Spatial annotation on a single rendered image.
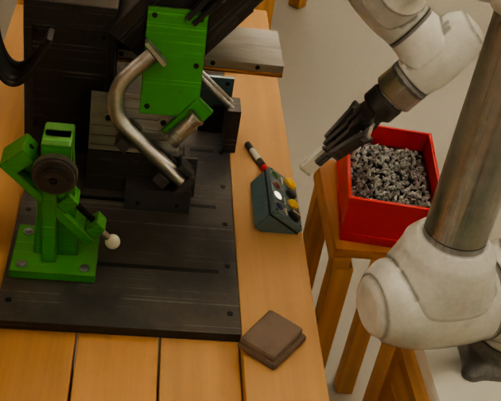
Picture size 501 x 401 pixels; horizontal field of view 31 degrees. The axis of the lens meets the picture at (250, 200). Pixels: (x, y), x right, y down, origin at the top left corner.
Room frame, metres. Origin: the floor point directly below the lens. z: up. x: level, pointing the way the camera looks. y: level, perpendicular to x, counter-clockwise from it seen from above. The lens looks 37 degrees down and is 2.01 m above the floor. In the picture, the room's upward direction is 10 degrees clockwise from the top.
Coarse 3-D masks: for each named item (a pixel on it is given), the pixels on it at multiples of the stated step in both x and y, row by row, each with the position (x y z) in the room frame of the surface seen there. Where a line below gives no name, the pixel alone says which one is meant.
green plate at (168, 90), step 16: (160, 16) 1.52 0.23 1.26; (176, 16) 1.53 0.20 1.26; (208, 16) 1.54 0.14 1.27; (160, 32) 1.52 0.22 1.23; (176, 32) 1.52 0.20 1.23; (192, 32) 1.53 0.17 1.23; (160, 48) 1.51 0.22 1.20; (176, 48) 1.51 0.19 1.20; (192, 48) 1.52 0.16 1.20; (160, 64) 1.50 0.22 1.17; (176, 64) 1.51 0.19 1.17; (192, 64) 1.51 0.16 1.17; (144, 80) 1.49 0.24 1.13; (160, 80) 1.49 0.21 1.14; (176, 80) 1.50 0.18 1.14; (192, 80) 1.51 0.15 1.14; (144, 96) 1.48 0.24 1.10; (160, 96) 1.49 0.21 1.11; (176, 96) 1.49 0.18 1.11; (192, 96) 1.50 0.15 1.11; (144, 112) 1.47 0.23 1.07; (160, 112) 1.48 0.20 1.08; (176, 112) 1.48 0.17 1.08
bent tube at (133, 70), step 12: (156, 48) 1.50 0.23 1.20; (132, 60) 1.47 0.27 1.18; (144, 60) 1.47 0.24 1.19; (156, 60) 1.47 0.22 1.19; (120, 72) 1.46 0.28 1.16; (132, 72) 1.46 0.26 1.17; (120, 84) 1.45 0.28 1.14; (108, 96) 1.44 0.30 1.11; (120, 96) 1.44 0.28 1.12; (108, 108) 1.44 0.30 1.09; (120, 108) 1.44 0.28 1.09; (120, 120) 1.43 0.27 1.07; (120, 132) 1.43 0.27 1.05; (132, 132) 1.43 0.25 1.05; (132, 144) 1.43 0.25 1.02; (144, 144) 1.43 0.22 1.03; (156, 156) 1.42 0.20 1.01; (168, 168) 1.42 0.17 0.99; (180, 180) 1.42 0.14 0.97
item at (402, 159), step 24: (384, 144) 1.84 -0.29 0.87; (408, 144) 1.84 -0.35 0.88; (432, 144) 1.80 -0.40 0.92; (336, 168) 1.78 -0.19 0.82; (360, 168) 1.71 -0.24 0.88; (384, 168) 1.72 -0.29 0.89; (408, 168) 1.74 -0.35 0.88; (432, 168) 1.73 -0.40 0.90; (360, 192) 1.61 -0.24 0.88; (384, 192) 1.62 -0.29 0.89; (408, 192) 1.64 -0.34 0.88; (432, 192) 1.67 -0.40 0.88; (360, 216) 1.54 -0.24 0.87; (384, 216) 1.54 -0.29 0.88; (408, 216) 1.54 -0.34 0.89; (360, 240) 1.54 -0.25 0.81; (384, 240) 1.54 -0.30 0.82
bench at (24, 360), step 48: (0, 96) 1.73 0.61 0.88; (0, 144) 1.55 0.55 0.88; (0, 192) 1.39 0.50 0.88; (0, 240) 1.25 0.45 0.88; (0, 336) 1.01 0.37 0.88; (48, 336) 1.03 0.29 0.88; (96, 336) 1.05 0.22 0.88; (0, 384) 0.91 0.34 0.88; (48, 384) 0.93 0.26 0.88; (96, 384) 0.95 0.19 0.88; (144, 384) 0.97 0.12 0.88; (192, 384) 0.99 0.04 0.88; (240, 384) 1.01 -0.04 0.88
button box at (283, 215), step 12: (264, 180) 1.50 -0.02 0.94; (276, 180) 1.50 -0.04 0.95; (252, 192) 1.50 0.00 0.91; (264, 192) 1.47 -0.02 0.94; (252, 204) 1.46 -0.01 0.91; (264, 204) 1.43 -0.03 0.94; (276, 204) 1.41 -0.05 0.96; (288, 204) 1.45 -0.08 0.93; (264, 216) 1.39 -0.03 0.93; (276, 216) 1.39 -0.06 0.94; (288, 216) 1.41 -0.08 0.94; (264, 228) 1.39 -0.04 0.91; (276, 228) 1.39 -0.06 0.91; (288, 228) 1.40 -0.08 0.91; (300, 228) 1.40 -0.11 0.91
